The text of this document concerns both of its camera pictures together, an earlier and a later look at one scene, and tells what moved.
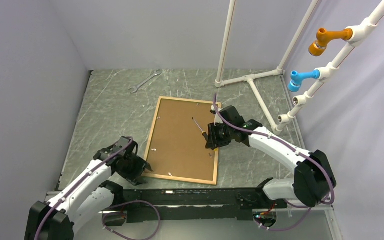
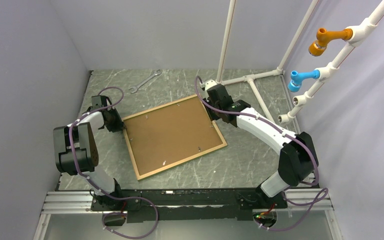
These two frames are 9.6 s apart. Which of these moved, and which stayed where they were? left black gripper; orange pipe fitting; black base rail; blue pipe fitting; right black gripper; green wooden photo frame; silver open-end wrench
Moved: left black gripper; right black gripper; green wooden photo frame
Stayed: orange pipe fitting; silver open-end wrench; black base rail; blue pipe fitting
